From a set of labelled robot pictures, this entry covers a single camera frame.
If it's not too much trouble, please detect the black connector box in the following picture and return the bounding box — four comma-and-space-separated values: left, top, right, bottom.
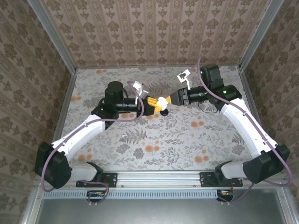
216, 189, 234, 202
87, 190, 109, 203

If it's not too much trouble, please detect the grey metal sheet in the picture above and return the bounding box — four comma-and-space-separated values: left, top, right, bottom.
35, 188, 289, 224

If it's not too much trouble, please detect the purple camera cable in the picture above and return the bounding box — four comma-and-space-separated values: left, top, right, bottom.
190, 55, 292, 186
41, 80, 145, 192

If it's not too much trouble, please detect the thin black cable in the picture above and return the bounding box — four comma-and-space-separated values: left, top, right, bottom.
198, 102, 219, 114

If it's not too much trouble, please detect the aluminium table edge rail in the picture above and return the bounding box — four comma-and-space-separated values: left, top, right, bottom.
48, 70, 78, 150
238, 66, 280, 152

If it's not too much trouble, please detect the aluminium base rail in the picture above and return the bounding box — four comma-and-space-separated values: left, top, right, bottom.
102, 170, 287, 189

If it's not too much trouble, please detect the grey slotted cable duct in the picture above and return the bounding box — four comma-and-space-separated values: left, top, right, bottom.
43, 189, 219, 199

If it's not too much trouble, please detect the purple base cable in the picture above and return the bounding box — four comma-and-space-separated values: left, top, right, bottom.
86, 183, 110, 206
219, 182, 255, 205

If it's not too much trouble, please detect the aluminium frame post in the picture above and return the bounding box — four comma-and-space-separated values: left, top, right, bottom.
27, 0, 77, 73
238, 0, 280, 70

